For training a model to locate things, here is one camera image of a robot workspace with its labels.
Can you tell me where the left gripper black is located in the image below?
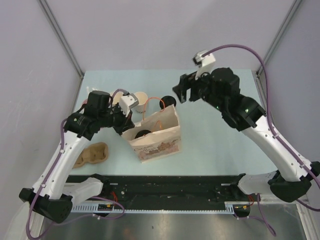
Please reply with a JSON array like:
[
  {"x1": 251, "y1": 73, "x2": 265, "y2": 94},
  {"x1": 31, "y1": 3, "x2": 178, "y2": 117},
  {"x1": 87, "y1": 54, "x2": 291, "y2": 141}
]
[{"x1": 98, "y1": 102, "x2": 135, "y2": 135}]

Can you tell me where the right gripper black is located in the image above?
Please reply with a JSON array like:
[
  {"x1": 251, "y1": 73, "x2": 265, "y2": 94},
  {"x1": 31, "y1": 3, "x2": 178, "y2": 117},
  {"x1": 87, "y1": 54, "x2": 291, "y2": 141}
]
[{"x1": 172, "y1": 65, "x2": 226, "y2": 113}]

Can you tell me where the brown pulp cup carrier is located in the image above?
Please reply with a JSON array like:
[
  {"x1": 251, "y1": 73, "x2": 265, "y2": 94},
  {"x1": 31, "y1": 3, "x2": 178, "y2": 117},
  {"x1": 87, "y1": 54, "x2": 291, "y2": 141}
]
[{"x1": 73, "y1": 142, "x2": 109, "y2": 169}]

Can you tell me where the paper bag with orange handles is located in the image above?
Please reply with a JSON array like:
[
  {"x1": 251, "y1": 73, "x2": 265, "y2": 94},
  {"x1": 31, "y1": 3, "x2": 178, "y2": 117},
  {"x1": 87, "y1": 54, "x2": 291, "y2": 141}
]
[{"x1": 121, "y1": 96, "x2": 182, "y2": 163}]

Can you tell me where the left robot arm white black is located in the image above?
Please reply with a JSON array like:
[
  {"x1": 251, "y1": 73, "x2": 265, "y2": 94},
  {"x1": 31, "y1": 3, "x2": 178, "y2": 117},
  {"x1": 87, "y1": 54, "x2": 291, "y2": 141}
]
[{"x1": 19, "y1": 90, "x2": 139, "y2": 224}]

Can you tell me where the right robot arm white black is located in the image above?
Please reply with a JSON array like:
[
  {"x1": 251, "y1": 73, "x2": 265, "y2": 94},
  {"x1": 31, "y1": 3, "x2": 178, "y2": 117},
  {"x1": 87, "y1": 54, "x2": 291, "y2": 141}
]
[{"x1": 172, "y1": 67, "x2": 320, "y2": 203}]

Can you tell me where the green paper cup stack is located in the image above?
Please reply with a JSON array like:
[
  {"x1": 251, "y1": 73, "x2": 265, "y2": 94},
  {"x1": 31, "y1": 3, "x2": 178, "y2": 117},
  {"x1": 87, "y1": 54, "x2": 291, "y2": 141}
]
[{"x1": 110, "y1": 91, "x2": 123, "y2": 106}]

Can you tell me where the bundle of white stirrers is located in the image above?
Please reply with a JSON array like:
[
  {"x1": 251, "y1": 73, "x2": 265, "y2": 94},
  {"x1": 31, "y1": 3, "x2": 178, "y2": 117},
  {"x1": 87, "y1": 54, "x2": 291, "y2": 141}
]
[{"x1": 86, "y1": 86, "x2": 98, "y2": 94}]

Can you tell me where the white paper cup stack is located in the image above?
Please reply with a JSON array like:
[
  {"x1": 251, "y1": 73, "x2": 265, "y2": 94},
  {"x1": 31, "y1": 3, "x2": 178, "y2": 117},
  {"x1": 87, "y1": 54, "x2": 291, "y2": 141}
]
[{"x1": 134, "y1": 91, "x2": 148, "y2": 114}]

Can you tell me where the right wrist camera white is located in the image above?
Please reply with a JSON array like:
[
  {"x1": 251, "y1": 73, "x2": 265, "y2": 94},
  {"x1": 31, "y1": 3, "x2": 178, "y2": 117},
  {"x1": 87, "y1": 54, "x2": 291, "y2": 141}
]
[{"x1": 192, "y1": 50, "x2": 216, "y2": 80}]

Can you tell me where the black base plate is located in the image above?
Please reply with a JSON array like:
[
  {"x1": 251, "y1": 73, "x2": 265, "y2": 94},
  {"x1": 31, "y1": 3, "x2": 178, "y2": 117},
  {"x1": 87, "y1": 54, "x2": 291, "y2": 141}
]
[{"x1": 67, "y1": 174, "x2": 261, "y2": 211}]

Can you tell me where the white slotted cable duct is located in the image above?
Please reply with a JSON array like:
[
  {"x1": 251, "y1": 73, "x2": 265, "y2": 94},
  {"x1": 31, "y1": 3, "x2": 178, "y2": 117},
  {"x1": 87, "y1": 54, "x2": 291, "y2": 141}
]
[{"x1": 71, "y1": 202, "x2": 235, "y2": 215}]

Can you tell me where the aluminium rail frame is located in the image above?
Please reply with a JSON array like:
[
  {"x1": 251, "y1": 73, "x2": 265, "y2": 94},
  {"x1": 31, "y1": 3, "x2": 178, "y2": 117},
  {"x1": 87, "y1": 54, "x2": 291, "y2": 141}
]
[{"x1": 63, "y1": 182, "x2": 310, "y2": 203}]

